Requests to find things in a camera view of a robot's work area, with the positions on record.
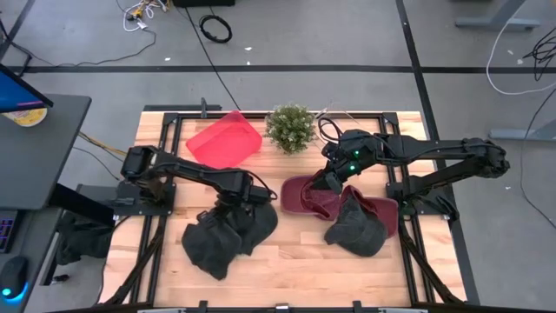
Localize red plastic bin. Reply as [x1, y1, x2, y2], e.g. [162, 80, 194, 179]
[185, 110, 264, 170]

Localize small green potted plant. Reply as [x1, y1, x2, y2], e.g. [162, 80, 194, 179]
[264, 103, 316, 156]

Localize black bag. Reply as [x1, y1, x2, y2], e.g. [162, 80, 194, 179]
[55, 210, 115, 266]

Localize grey desk foot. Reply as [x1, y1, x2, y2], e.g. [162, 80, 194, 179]
[488, 117, 556, 143]

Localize black desk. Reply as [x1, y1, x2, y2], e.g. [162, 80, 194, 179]
[0, 93, 92, 212]

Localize dark grey desk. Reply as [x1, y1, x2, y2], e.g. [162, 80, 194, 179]
[0, 207, 63, 313]

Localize black box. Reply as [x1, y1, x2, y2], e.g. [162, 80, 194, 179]
[172, 0, 236, 8]

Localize black keyboard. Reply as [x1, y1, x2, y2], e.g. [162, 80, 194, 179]
[0, 210, 21, 255]

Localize grey desk leg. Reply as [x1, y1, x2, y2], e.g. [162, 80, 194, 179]
[454, 0, 542, 32]

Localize black computer mouse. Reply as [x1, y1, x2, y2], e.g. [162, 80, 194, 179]
[0, 255, 30, 302]

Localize computer monitor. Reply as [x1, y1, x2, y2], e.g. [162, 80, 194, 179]
[0, 63, 54, 114]

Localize yellow cables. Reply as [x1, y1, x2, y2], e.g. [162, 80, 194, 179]
[77, 131, 131, 158]

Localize long black floor cable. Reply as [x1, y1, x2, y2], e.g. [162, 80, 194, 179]
[184, 6, 242, 112]

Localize coiled black cable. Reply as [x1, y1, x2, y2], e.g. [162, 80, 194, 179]
[198, 14, 234, 44]

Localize thin black cable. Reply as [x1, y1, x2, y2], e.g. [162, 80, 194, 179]
[0, 17, 157, 70]

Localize black curved cable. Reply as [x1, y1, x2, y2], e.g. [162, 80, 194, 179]
[519, 86, 556, 231]

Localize long white cable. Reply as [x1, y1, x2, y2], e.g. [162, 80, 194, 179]
[485, 17, 556, 97]

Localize white cable bundle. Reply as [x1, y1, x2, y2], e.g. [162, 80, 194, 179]
[115, 0, 171, 33]

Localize black cable bundle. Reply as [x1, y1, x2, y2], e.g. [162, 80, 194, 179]
[522, 25, 556, 83]

